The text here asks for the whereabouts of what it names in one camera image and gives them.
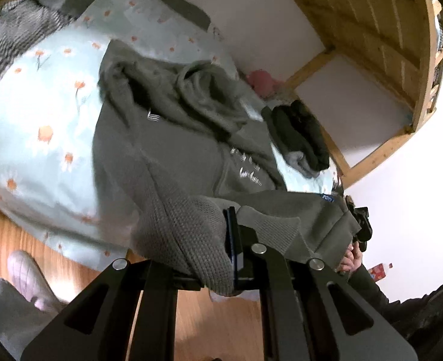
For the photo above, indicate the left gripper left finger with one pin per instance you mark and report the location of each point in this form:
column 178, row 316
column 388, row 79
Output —
column 127, row 313

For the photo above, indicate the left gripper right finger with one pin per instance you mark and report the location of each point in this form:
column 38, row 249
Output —
column 308, row 312

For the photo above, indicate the grey-green knit hoodie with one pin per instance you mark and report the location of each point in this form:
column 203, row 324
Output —
column 174, row 148

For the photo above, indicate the black sleeved right forearm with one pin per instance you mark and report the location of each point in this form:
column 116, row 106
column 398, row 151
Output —
column 419, row 320

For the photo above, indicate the person's right hand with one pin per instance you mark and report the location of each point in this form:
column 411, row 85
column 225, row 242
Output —
column 352, row 259

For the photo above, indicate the red packet on floor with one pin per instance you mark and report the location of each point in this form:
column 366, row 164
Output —
column 380, row 271

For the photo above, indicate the black folded garment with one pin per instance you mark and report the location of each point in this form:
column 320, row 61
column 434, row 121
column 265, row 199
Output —
column 298, row 136

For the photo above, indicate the grey slipper foot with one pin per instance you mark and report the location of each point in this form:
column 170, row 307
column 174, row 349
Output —
column 28, row 279

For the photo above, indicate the grey trouser leg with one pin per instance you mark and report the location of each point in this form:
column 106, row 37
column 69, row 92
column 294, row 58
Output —
column 23, row 315

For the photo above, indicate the pink plush toy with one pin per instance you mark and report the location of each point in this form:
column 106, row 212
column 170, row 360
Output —
column 263, row 83

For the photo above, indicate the light blue floral duvet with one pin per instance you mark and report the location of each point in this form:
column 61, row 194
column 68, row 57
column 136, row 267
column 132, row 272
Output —
column 50, row 103

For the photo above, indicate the checkered bed sheet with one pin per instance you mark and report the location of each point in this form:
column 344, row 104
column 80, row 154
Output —
column 23, row 23

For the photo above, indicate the wooden bunk bed frame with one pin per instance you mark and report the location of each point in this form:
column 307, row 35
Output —
column 363, row 68

